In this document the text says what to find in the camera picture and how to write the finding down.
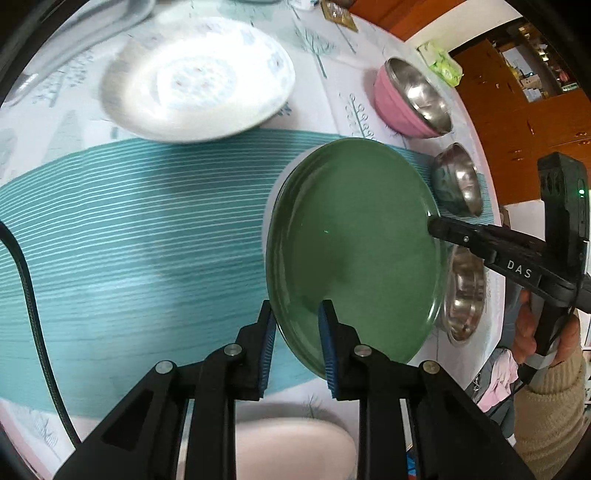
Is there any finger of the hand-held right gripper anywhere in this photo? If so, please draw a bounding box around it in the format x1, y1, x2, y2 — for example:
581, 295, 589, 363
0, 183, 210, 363
427, 216, 502, 267

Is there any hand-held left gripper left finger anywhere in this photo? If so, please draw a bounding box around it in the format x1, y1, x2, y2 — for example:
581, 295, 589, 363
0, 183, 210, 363
53, 300, 278, 480

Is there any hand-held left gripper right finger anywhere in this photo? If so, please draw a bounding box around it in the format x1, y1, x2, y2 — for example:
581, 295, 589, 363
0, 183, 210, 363
317, 299, 541, 480

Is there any small grey-blue steel bowl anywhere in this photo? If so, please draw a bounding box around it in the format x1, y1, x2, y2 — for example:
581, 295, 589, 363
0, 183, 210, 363
431, 142, 485, 217

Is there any plain steel bowl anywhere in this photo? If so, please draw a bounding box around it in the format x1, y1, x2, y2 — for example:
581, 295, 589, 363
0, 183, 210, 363
434, 244, 488, 344

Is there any green plate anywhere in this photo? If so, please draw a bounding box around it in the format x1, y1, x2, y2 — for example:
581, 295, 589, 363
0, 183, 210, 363
265, 137, 448, 377

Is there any person's right forearm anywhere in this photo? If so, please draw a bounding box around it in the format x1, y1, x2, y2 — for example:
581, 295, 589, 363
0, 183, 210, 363
512, 351, 588, 472

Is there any person's right hand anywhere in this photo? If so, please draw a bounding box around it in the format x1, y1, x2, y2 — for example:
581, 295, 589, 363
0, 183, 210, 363
513, 291, 583, 368

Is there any white plate at bottom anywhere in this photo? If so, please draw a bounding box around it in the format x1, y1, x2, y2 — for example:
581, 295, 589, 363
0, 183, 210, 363
235, 415, 357, 480

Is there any pink cloth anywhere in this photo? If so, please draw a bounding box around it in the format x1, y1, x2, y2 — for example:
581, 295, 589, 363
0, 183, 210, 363
480, 348, 520, 407

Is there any pink bowl with steel inside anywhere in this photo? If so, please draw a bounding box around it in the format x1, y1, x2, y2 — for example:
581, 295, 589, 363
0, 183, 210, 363
373, 56, 453, 138

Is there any green tissue pack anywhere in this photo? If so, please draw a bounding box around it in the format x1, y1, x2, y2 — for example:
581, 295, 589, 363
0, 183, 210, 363
418, 41, 464, 88

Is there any teal striped placemat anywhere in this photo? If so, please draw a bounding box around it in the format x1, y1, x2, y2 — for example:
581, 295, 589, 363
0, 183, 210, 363
0, 129, 485, 409

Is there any tree-print tablecloth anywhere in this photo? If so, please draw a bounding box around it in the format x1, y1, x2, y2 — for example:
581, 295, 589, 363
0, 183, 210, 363
0, 0, 504, 480

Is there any square patterned coaster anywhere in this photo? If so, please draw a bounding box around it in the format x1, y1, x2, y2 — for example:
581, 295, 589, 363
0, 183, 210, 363
321, 0, 358, 32

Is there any white floral plate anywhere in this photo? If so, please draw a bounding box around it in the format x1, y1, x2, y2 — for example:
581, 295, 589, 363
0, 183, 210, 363
100, 17, 296, 144

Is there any black cable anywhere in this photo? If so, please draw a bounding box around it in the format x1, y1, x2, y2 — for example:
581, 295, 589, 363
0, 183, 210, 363
0, 220, 81, 448

